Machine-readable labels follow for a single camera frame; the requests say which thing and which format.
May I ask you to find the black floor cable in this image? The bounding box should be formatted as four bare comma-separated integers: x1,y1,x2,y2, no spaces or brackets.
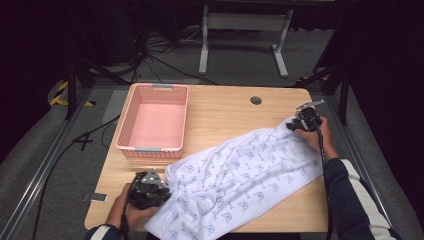
32,114,122,240

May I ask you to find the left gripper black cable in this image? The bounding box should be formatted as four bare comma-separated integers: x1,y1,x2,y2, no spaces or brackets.
119,194,133,240

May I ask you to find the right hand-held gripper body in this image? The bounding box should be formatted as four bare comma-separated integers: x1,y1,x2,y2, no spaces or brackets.
295,99,325,133

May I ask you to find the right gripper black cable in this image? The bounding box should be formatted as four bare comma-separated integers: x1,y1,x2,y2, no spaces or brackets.
312,120,335,240

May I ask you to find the person's right hand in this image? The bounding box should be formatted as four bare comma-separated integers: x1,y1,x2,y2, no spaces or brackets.
294,116,340,162

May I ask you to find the person's left hand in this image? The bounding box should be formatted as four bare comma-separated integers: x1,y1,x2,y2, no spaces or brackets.
106,182,160,232

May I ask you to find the white patterned towel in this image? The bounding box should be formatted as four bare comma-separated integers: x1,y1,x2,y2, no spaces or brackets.
143,117,324,240

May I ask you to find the aluminium floor rail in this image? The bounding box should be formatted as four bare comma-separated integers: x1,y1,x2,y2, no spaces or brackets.
324,94,393,232
0,87,93,240

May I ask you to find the tangle of black cables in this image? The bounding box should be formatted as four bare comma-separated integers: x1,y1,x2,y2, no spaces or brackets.
130,23,220,86

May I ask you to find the grey metal desk frame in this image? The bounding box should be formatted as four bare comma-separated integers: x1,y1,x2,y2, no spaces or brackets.
198,4,295,80

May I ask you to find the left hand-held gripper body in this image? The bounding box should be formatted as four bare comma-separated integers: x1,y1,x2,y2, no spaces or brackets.
127,168,168,211

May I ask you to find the black metal stand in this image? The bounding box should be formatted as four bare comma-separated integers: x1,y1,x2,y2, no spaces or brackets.
293,62,352,127
64,55,132,121

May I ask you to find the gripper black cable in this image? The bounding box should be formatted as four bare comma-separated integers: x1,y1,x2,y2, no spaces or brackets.
312,120,335,240
119,194,133,240

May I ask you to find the yellow black hazard tape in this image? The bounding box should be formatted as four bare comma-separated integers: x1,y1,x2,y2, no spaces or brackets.
48,80,97,108

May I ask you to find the grey floor tape patch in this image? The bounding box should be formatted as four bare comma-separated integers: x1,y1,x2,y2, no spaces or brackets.
82,191,110,204

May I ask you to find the pink plastic basket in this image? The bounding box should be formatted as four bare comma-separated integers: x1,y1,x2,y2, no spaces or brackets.
115,82,190,160

